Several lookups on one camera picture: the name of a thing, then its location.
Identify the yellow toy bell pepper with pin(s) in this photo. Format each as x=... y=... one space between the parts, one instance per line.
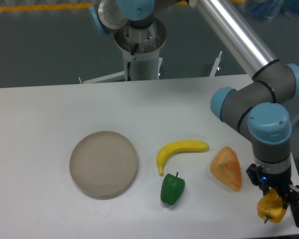
x=271 y=207

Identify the yellow toy banana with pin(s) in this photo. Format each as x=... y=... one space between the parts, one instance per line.
x=181 y=146

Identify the white metal frame bracket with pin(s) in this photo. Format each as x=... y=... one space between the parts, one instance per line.
x=216 y=66

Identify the green toy bell pepper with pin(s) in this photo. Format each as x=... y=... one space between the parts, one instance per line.
x=172 y=189

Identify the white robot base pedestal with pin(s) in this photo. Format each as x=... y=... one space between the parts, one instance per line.
x=140 y=50

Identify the orange toy fruit wedge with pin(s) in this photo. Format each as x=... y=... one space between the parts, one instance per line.
x=226 y=168

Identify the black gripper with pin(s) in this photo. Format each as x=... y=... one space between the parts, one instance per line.
x=281 y=182

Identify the beige round plate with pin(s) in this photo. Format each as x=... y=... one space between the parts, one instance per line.
x=104 y=164

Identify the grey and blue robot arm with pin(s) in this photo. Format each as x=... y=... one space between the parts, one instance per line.
x=256 y=111

